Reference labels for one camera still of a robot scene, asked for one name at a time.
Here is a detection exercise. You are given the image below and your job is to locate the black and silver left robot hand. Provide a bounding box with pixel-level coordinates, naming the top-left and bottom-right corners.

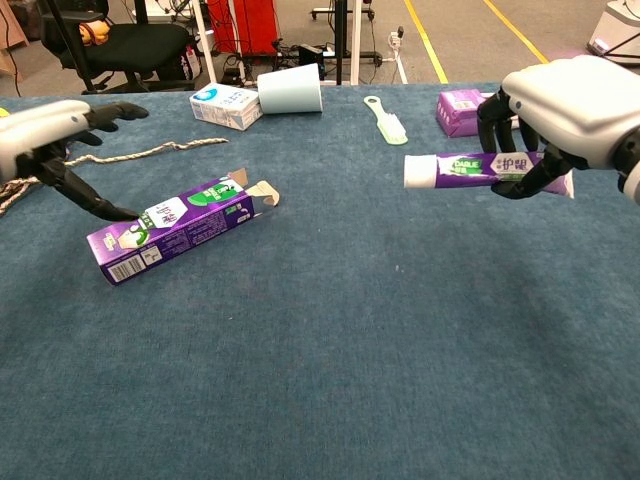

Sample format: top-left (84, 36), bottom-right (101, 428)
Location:
top-left (0, 98), bottom-right (150, 223)

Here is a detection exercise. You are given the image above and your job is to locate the orange plush toy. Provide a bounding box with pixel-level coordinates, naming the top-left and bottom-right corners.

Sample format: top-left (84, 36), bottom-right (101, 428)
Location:
top-left (79, 19), bottom-right (111, 47)

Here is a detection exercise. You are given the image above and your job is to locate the white metal frame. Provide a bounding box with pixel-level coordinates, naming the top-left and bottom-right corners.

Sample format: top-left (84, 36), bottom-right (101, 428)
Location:
top-left (192, 0), bottom-right (247, 86)

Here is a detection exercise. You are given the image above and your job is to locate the beige braided rope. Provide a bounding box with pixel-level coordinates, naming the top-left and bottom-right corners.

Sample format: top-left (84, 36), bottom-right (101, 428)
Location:
top-left (0, 137), bottom-right (230, 217)

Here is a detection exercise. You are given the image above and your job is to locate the white upright post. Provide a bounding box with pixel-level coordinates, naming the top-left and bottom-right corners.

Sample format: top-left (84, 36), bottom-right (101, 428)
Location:
top-left (349, 0), bottom-right (363, 85)

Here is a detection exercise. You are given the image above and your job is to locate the small purple carton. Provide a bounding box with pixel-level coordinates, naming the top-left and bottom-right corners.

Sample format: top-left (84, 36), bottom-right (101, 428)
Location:
top-left (435, 88), bottom-right (501, 138)

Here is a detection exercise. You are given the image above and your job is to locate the purple toothpaste box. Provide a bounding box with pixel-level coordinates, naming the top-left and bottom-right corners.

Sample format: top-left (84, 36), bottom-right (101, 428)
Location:
top-left (86, 168), bottom-right (281, 287)

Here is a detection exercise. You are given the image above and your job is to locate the purple toothpaste tube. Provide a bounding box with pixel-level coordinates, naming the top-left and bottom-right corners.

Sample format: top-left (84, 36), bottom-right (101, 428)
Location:
top-left (402, 151), bottom-right (576, 200)

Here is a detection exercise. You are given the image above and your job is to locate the white machine housing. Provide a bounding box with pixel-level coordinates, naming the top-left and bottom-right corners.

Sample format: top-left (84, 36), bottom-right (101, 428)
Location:
top-left (585, 0), bottom-right (640, 64)

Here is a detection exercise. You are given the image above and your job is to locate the white power strip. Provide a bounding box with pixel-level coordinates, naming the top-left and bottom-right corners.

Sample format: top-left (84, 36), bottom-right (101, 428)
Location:
top-left (388, 25), bottom-right (409, 84)

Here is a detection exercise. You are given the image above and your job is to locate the light blue plastic cup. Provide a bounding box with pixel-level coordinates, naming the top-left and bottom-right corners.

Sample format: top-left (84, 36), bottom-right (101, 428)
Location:
top-left (256, 62), bottom-right (324, 115)

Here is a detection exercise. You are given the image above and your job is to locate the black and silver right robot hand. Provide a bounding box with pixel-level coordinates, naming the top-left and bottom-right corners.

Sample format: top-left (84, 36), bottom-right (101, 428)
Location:
top-left (477, 54), bottom-right (640, 201)

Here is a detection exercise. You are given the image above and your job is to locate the white and blue milk carton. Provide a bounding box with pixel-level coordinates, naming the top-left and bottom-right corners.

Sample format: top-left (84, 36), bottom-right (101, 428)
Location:
top-left (189, 82), bottom-right (264, 132)

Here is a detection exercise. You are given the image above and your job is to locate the red cabinet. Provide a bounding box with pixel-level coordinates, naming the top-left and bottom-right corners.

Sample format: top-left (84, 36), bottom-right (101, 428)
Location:
top-left (206, 0), bottom-right (278, 55)

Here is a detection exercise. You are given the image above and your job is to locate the blue table mat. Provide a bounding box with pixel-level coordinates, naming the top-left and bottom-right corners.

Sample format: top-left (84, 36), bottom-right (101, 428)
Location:
top-left (0, 82), bottom-right (640, 480)

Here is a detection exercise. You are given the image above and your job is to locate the black office chair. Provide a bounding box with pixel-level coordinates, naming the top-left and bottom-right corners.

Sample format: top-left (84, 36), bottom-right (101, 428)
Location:
top-left (39, 0), bottom-right (197, 95)

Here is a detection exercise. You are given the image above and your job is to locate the mint green brush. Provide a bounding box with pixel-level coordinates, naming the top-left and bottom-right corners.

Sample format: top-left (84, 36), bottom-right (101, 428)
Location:
top-left (363, 95), bottom-right (409, 147)

